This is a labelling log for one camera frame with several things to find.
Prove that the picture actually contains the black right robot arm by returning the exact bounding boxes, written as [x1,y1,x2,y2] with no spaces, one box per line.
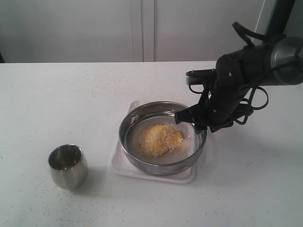
[175,37,303,132]

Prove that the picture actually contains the yellow millet grain pile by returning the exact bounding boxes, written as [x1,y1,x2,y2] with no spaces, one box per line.
[138,124,183,157]

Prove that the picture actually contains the stainless steel cup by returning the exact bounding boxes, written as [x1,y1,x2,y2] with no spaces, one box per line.
[48,144,89,190]

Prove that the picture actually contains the white cabinet doors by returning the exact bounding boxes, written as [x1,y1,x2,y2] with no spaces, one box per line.
[0,0,275,63]

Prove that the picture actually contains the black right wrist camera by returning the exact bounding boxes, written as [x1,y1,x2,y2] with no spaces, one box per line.
[186,69,216,86]

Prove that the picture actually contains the white square plastic tray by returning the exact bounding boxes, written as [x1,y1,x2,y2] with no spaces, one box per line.
[111,101,206,184]

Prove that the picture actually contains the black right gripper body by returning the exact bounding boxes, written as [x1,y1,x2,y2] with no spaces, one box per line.
[196,84,251,132]

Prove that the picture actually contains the round stainless steel sieve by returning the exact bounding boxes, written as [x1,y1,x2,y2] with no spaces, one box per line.
[118,101,207,176]

